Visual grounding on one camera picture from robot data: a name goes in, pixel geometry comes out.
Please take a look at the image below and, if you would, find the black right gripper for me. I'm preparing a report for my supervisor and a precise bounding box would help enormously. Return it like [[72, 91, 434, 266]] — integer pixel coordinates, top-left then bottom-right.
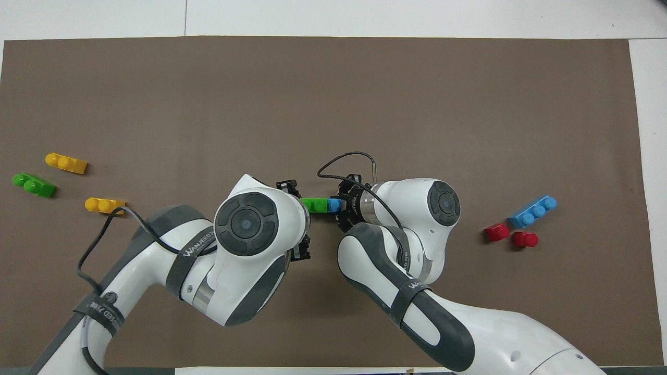
[[336, 174, 372, 234]]

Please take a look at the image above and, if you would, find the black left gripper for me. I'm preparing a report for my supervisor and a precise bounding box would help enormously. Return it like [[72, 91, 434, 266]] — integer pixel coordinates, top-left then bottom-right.
[[276, 179, 312, 261]]

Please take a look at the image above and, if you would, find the yellow two-stud block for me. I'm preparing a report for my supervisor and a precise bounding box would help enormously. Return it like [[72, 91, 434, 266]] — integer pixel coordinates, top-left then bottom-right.
[[85, 197, 127, 216], [45, 153, 88, 174]]

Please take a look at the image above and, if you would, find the brown paper mat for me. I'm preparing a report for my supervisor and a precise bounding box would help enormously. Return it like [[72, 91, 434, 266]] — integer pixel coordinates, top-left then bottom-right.
[[0, 35, 665, 368]]

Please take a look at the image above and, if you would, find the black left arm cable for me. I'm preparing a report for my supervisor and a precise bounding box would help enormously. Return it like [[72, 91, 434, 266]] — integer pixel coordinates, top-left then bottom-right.
[[77, 207, 219, 375]]

